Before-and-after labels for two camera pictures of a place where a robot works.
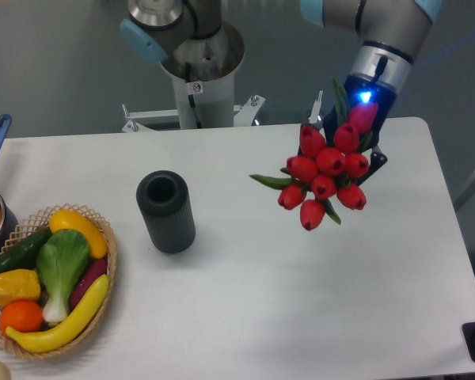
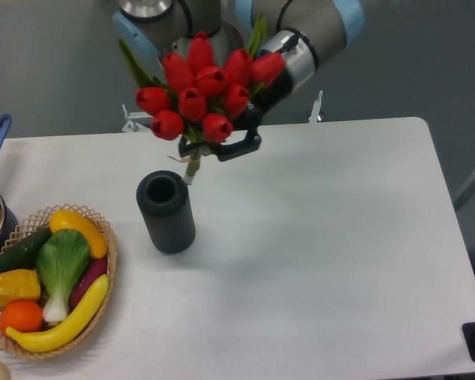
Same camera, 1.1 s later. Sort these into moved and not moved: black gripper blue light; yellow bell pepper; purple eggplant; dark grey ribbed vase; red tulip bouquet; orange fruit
Moved: red tulip bouquet; black gripper blue light
Not moved: orange fruit; purple eggplant; yellow bell pepper; dark grey ribbed vase
